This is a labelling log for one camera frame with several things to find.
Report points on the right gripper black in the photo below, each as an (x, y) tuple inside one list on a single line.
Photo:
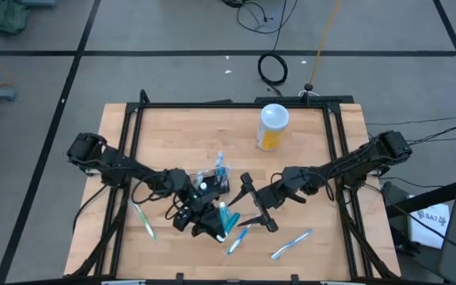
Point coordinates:
[(283, 186)]

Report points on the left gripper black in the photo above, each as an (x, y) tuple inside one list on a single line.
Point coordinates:
[(196, 202)]

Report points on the purple toothbrush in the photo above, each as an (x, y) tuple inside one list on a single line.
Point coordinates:
[(198, 175)]

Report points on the green toothbrush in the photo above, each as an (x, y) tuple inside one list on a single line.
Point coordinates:
[(143, 220)]

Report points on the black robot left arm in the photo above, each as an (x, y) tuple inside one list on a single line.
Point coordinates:
[(125, 168)]

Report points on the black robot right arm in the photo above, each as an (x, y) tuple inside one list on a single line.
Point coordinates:
[(350, 162)]

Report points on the white yellow wipes canister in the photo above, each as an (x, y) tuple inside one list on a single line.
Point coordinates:
[(273, 118)]

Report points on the black round knob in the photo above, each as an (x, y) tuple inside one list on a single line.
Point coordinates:
[(309, 86)]

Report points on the black desk beam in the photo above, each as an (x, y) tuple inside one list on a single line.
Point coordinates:
[(430, 196)]

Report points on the white printed box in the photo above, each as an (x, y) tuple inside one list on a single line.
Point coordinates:
[(430, 225)]

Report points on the green fabric bag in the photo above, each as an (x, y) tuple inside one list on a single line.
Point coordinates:
[(6, 16)]

